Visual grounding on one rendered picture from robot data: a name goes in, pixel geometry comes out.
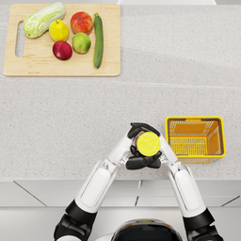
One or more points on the yellow lemon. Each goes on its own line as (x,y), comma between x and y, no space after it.
(58,30)

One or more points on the wooden cutting board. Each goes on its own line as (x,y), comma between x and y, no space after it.
(37,64)

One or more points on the green apple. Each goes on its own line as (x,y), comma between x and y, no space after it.
(81,43)

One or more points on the green napa cabbage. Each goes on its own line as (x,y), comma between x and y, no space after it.
(42,19)

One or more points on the dark red plum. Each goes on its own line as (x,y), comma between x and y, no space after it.
(62,50)

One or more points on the yellow slatted basket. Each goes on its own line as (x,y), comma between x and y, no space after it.
(188,146)

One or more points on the green cucumber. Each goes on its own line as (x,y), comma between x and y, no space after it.
(98,40)

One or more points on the dark round robot body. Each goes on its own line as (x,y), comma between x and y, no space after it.
(146,231)

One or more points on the white counter cabinet front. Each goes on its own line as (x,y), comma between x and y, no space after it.
(47,193)

